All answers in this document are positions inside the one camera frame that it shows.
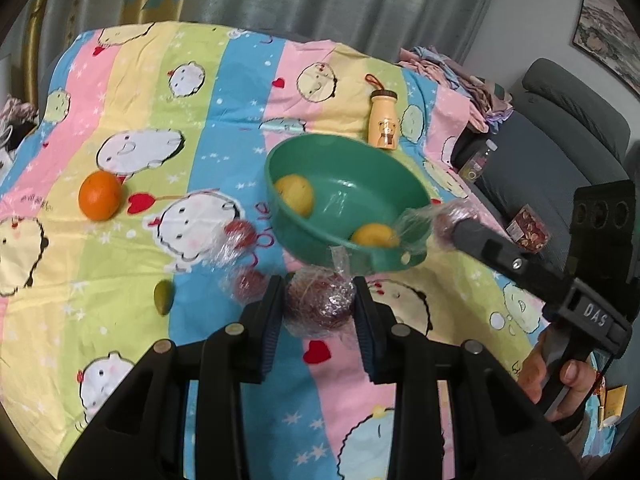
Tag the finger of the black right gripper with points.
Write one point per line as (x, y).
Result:
(525, 270)

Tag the yellow orange in bowl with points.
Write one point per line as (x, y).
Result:
(377, 235)

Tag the red patterned box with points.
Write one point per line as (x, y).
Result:
(528, 231)

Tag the colourful cartoon blanket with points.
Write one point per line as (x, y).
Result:
(185, 115)

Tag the framed landscape painting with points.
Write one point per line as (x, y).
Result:
(604, 32)

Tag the yellow bear bottle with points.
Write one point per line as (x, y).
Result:
(383, 126)

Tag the grey sofa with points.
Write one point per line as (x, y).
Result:
(560, 137)

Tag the clear plastic bottle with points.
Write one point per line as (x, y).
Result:
(475, 165)

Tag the yellow lemon in bowl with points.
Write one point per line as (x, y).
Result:
(297, 192)

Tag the red fruit large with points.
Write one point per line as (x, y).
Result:
(318, 299)

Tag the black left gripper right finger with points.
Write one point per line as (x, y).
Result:
(373, 323)

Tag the gold patterned curtain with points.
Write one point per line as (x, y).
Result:
(45, 28)

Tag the pile of folded clothes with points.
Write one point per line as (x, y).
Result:
(490, 104)

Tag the orange fruit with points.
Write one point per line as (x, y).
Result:
(100, 196)

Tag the green plastic bowl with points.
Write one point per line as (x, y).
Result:
(353, 184)

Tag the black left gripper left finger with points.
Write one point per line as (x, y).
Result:
(262, 321)

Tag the clutter pile at left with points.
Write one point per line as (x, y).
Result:
(18, 119)

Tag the small green lime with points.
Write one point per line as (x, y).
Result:
(163, 295)

